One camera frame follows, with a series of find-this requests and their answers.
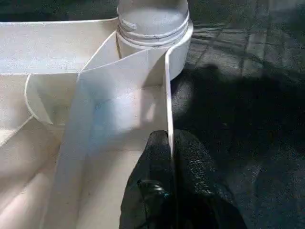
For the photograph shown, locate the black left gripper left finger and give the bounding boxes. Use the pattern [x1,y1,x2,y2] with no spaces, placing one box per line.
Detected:
[119,130,177,229]

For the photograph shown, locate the white plastic table top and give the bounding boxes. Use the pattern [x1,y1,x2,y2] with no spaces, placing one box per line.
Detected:
[0,16,193,229]

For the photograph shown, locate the white plastic table leg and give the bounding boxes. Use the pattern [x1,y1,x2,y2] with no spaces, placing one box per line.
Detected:
[116,0,191,47]

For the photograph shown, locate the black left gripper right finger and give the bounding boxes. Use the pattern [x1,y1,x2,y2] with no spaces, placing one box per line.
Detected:
[173,130,248,229]

